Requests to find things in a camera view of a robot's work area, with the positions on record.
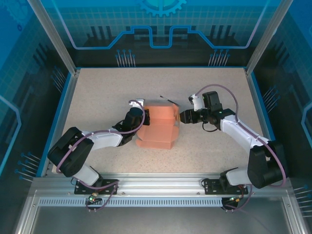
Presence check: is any orange paper box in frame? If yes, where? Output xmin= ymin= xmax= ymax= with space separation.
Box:
xmin=135 ymin=102 xmax=183 ymax=150

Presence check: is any clear black ink pen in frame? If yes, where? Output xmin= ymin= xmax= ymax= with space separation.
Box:
xmin=159 ymin=95 xmax=181 ymax=107

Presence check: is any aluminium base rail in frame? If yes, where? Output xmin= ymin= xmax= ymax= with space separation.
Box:
xmin=33 ymin=173 xmax=292 ymax=195

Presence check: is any aluminium side rail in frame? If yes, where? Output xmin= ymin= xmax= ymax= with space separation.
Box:
xmin=245 ymin=68 xmax=292 ymax=178
xmin=36 ymin=69 xmax=81 ymax=178

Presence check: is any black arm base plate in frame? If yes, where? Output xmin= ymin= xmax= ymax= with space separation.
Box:
xmin=74 ymin=179 xmax=120 ymax=195
xmin=203 ymin=178 xmax=249 ymax=195

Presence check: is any slotted grey cable duct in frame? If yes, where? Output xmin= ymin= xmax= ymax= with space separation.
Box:
xmin=39 ymin=197 xmax=226 ymax=208

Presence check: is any aluminium frame post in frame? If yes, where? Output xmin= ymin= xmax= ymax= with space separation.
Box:
xmin=27 ymin=0 xmax=81 ymax=75
xmin=245 ymin=0 xmax=286 ymax=76

